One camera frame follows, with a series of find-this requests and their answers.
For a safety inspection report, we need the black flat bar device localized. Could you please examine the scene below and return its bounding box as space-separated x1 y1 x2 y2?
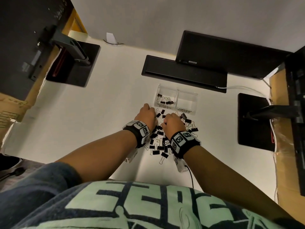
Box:
141 55 228 94

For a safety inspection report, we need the black monitor stand base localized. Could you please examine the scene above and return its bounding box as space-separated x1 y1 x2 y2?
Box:
237 93 276 152
45 41 101 88

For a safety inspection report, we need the person's left forearm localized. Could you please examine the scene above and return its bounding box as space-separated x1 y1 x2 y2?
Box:
54 130 138 183

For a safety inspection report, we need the brown cardboard box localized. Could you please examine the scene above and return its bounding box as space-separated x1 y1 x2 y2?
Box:
269 63 305 229
0 92 31 142

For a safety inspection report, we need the person's right hand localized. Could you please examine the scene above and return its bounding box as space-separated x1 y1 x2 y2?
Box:
161 113 187 140

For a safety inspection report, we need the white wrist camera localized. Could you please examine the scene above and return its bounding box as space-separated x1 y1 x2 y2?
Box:
173 155 189 173
124 147 139 164

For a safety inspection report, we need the white cable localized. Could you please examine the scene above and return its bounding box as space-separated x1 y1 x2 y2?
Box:
215 85 280 204

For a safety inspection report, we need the thin black cable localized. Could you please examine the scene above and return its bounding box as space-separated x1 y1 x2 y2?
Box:
184 165 194 189

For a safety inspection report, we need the person's left hand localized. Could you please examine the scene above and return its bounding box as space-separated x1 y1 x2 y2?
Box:
134 103 158 132

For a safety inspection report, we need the white paper tag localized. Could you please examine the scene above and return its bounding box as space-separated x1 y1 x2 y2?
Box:
103 32 125 45

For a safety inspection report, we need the pile of black binder clips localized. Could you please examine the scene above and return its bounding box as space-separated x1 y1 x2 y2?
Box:
143 108 199 165

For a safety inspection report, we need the black monitor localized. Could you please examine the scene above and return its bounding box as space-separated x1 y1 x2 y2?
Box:
0 0 75 101
175 30 293 80
285 45 305 197

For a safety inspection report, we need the black chair part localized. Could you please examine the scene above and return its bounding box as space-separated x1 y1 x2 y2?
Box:
0 153 25 182

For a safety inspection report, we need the person's right forearm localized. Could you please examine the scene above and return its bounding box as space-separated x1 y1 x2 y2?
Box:
183 145 294 221

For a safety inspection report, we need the clear two-compartment plastic box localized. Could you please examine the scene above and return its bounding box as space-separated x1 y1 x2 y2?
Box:
154 83 199 115

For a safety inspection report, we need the black marker wristband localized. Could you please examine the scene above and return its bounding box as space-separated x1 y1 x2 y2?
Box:
169 131 201 159
122 120 151 148

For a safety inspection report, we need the dark shirt with green print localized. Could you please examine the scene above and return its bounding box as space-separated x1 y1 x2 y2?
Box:
0 162 305 229

